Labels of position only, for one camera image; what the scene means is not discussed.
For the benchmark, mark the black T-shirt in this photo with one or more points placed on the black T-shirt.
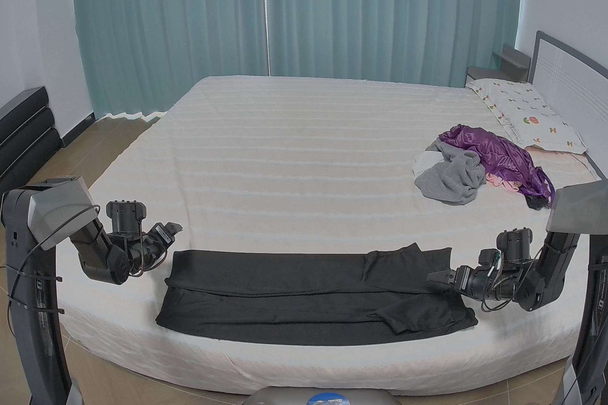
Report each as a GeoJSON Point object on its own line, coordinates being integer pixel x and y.
{"type": "Point", "coordinates": [285, 294]}

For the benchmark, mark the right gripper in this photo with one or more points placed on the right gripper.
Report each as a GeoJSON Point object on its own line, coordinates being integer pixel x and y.
{"type": "Point", "coordinates": [470, 282]}

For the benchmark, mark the bed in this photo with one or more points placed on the bed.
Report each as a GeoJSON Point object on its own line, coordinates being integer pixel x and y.
{"type": "Point", "coordinates": [294, 156]}

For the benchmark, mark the white printed pillow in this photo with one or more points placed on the white printed pillow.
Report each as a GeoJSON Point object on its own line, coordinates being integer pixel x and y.
{"type": "Point", "coordinates": [527, 113]}

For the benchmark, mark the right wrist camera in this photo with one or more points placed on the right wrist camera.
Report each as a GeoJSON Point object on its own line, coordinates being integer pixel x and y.
{"type": "Point", "coordinates": [488, 259]}

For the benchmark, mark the black chest of drawers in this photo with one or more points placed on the black chest of drawers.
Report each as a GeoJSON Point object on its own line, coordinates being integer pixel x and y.
{"type": "Point", "coordinates": [23, 132]}

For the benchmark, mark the small black garment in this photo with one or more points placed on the small black garment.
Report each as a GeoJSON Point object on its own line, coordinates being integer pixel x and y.
{"type": "Point", "coordinates": [536, 202]}

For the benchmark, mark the grey garment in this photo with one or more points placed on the grey garment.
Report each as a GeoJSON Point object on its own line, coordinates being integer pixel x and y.
{"type": "Point", "coordinates": [451, 182]}

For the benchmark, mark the grey bedside table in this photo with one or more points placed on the grey bedside table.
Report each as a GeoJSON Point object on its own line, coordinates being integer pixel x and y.
{"type": "Point", "coordinates": [513, 59]}

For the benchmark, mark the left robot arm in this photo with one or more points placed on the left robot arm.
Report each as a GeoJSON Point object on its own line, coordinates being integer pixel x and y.
{"type": "Point", "coordinates": [57, 203]}

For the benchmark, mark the purple satin garment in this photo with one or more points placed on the purple satin garment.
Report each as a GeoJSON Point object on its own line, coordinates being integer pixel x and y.
{"type": "Point", "coordinates": [498, 154]}

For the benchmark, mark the white garment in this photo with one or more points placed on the white garment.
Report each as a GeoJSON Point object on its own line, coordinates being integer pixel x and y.
{"type": "Point", "coordinates": [425, 165]}

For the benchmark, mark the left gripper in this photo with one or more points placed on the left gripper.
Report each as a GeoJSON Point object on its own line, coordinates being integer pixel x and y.
{"type": "Point", "coordinates": [159, 241]}

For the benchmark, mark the pink garment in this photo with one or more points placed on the pink garment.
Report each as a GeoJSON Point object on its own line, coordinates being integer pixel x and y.
{"type": "Point", "coordinates": [501, 184]}

